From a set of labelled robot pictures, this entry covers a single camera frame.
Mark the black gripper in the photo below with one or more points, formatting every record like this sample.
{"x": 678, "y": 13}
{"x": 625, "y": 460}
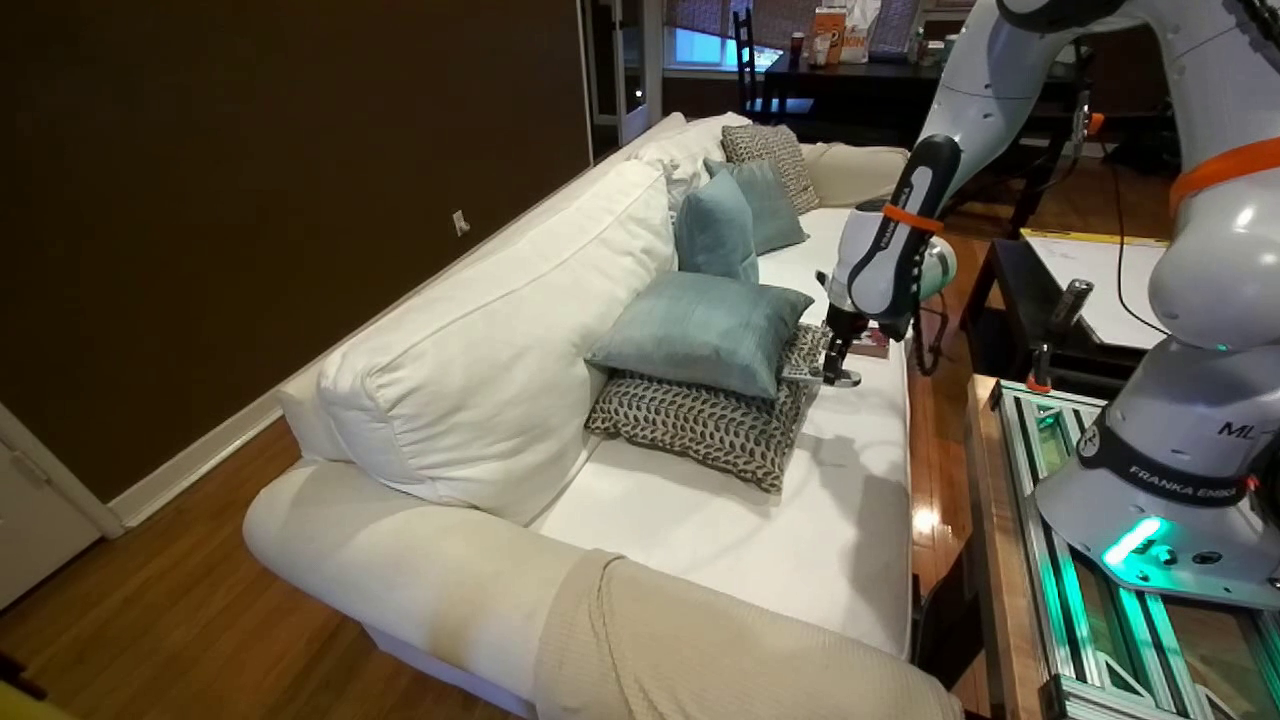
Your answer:
{"x": 849, "y": 326}

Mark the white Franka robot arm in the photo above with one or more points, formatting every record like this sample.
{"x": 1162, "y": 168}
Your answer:
{"x": 1202, "y": 335}

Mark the flat teal blue pillow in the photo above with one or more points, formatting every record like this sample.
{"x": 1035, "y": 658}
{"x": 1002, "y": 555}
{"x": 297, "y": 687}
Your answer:
{"x": 703, "y": 331}

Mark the leaf patterned cream pillow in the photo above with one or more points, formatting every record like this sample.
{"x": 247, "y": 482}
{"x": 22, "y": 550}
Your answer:
{"x": 705, "y": 422}

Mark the white sofa seat cushion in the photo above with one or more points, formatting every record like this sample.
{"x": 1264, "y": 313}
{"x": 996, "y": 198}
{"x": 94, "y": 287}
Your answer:
{"x": 800, "y": 520}

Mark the upright teal blue pillow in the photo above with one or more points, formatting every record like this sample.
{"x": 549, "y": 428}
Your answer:
{"x": 718, "y": 226}

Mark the grey patterned pillow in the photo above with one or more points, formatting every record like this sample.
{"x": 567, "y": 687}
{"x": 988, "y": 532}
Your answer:
{"x": 773, "y": 155}

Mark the small white back cushion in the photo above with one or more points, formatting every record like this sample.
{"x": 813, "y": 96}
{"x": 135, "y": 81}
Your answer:
{"x": 686, "y": 141}

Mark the large white back cushion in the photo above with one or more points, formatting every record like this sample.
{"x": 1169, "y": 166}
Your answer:
{"x": 493, "y": 347}

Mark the small red patterned object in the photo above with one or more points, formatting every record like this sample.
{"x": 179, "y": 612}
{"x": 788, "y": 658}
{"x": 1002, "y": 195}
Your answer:
{"x": 879, "y": 347}

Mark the black metal stand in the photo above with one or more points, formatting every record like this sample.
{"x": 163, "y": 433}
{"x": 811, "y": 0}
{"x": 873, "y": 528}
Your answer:
{"x": 1041, "y": 303}

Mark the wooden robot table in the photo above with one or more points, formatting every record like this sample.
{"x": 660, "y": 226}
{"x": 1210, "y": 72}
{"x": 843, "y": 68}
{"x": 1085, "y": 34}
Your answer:
{"x": 992, "y": 532}

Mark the dark dining table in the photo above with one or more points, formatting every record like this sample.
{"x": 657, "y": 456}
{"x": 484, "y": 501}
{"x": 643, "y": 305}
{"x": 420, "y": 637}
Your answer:
{"x": 827, "y": 72}

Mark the white floor mat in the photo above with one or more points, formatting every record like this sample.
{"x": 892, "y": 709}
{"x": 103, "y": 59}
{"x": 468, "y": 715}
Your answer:
{"x": 1133, "y": 274}

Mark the aluminium extrusion robot base frame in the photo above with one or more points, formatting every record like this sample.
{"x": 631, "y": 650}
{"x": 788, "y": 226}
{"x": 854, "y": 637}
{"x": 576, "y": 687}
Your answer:
{"x": 1120, "y": 641}

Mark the white sofa frame with armrests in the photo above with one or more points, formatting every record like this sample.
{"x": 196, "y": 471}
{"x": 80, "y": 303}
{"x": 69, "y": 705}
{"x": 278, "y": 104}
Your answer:
{"x": 442, "y": 572}

